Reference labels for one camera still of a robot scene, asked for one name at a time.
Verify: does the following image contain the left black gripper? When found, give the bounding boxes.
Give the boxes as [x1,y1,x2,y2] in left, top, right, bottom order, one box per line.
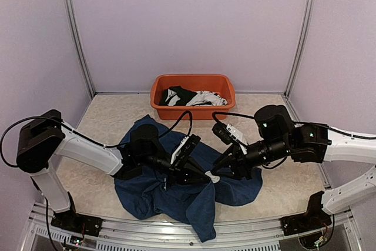
[139,150,212,188]

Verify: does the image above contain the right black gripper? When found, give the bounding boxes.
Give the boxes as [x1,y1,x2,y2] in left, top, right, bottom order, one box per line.
[210,136,291,181]

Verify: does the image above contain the dark blue t-shirt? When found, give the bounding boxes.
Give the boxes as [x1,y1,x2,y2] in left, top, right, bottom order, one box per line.
[113,115,264,243]

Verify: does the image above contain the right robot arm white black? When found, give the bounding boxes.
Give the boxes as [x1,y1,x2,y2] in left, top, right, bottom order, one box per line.
[211,105,375,230]

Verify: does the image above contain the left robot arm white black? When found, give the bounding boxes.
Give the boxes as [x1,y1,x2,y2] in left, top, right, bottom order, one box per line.
[1,109,214,230]

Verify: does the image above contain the black and white garment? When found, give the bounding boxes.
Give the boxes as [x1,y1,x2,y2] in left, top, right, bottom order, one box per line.
[159,86,228,106]

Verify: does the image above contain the orange plastic tub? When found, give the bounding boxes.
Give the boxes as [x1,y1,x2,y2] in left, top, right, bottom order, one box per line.
[150,74,236,120]

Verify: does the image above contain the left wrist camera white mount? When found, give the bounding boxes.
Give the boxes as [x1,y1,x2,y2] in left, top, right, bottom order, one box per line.
[170,134,201,165]

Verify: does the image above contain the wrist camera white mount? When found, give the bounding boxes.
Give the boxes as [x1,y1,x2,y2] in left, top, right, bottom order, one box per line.
[170,134,201,165]
[212,123,249,146]

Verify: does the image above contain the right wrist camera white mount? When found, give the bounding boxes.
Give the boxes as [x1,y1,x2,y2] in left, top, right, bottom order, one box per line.
[212,123,249,146]

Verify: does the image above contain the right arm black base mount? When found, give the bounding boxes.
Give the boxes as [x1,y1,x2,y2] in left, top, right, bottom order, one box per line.
[280,213,332,236]

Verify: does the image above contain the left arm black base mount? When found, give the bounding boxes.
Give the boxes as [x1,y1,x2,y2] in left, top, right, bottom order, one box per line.
[51,214,103,237]

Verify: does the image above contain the right aluminium corner post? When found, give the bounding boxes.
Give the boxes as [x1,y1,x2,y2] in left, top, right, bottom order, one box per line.
[284,0,315,99]

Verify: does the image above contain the aluminium corner post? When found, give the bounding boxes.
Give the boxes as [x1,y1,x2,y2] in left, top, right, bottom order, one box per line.
[284,0,315,99]
[64,0,96,99]

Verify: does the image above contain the left aluminium corner post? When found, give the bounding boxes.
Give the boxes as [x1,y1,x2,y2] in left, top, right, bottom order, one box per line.
[64,0,96,99]

